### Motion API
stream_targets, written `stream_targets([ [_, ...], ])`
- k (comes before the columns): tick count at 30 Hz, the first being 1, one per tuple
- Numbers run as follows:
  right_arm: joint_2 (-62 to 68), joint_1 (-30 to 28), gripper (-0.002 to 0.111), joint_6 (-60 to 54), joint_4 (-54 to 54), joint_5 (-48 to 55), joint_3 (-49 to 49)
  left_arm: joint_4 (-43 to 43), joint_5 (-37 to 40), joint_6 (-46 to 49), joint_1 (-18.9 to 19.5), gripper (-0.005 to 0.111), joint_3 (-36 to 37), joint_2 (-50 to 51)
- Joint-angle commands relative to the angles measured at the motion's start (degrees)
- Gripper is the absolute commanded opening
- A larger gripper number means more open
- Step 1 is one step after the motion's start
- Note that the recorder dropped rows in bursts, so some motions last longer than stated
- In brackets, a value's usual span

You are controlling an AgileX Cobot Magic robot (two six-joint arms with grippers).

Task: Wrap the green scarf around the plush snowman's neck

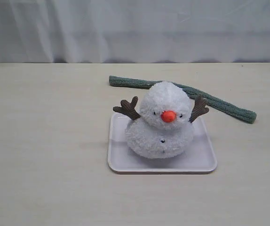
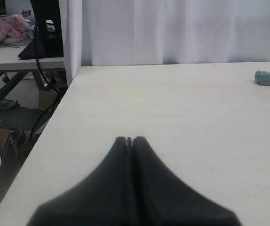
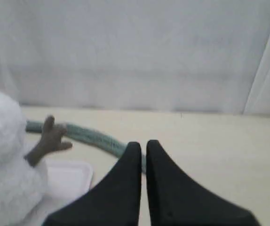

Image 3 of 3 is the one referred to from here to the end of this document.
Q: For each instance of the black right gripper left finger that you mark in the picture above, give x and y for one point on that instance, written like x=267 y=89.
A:
x=114 y=201

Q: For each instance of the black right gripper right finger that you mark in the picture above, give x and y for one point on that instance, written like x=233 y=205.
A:
x=176 y=199

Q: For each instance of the green fleece scarf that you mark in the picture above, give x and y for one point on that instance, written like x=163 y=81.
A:
x=90 y=137

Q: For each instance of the white plush snowman toy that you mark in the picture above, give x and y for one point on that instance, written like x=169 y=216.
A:
x=23 y=182

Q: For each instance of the white plastic tray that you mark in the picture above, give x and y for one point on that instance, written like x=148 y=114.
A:
x=67 y=180

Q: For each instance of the white backdrop curtain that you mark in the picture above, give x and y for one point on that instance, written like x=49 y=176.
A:
x=166 y=55

